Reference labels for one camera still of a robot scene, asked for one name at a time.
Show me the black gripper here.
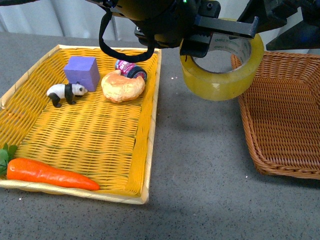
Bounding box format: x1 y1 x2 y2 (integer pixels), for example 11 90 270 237
91 0 259 58

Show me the clear yellowish tape roll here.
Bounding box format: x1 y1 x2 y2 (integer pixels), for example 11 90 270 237
180 32 264 101

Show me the brown wicker basket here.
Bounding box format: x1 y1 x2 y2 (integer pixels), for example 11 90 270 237
238 52 320 180

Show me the yellow wicker basket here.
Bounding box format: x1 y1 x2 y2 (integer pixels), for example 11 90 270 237
0 45 162 205

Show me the small pink labelled jar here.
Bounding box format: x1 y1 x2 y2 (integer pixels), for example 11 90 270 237
115 59 147 82

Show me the croissant bread toy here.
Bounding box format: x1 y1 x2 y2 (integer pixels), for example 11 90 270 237
101 69 146 103

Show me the purple foam cube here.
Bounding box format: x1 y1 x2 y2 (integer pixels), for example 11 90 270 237
63 56 100 92

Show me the panda figurine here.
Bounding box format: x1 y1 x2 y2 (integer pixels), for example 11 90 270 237
46 83 88 108

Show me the orange toy carrot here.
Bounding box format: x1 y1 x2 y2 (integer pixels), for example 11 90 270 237
0 144 100 191

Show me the black cable loop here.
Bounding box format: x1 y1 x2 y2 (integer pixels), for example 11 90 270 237
98 8 157 63

